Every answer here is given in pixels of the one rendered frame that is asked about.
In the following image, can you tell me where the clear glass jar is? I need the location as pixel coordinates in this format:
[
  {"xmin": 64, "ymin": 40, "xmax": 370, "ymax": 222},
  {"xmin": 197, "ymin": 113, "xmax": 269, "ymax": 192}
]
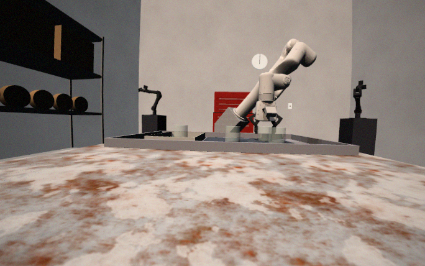
[
  {"xmin": 268, "ymin": 127, "xmax": 286, "ymax": 144},
  {"xmin": 174, "ymin": 125, "xmax": 188, "ymax": 137},
  {"xmin": 225, "ymin": 126, "xmax": 240, "ymax": 142},
  {"xmin": 258, "ymin": 126, "xmax": 269, "ymax": 141}
]

